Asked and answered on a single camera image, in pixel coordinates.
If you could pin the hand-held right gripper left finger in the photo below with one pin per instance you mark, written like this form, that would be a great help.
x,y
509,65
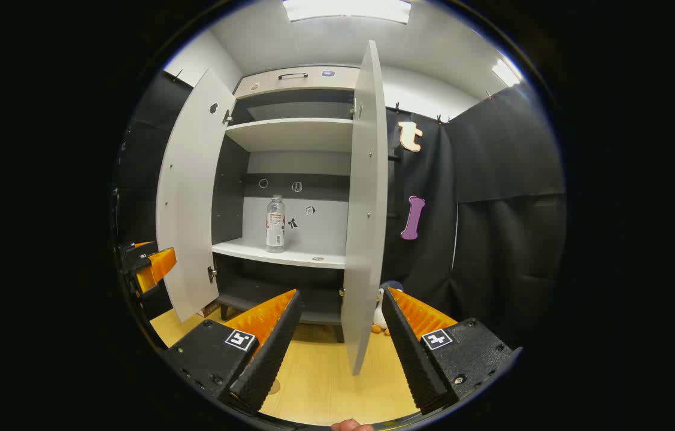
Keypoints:
x,y
271,353

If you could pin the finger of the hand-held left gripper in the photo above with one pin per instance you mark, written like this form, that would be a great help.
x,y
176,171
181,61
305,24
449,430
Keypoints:
x,y
157,266

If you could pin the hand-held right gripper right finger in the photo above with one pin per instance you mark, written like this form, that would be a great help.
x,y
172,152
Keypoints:
x,y
412,353

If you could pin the round wooden coaster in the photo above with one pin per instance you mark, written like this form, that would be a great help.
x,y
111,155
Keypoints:
x,y
275,387

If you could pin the white cabinet door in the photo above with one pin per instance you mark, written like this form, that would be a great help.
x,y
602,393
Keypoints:
x,y
190,197
364,209

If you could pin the clear plastic bottle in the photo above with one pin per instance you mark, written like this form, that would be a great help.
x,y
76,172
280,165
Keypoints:
x,y
275,227

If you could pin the white and grey cabinet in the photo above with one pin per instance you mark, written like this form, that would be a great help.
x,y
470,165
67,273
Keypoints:
x,y
295,134

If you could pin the white cabinet drawer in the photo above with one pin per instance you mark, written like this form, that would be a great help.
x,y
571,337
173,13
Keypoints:
x,y
313,81

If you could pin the penguin plush toy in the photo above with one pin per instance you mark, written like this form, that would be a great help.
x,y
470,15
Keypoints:
x,y
378,315

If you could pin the black backdrop cloth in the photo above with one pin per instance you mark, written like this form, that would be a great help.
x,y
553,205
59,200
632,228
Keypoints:
x,y
493,239

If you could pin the small ceiling light panel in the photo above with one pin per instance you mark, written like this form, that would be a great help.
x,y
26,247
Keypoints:
x,y
505,72

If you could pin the long ceiling light panel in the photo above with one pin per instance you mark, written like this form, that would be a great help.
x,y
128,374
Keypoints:
x,y
346,9

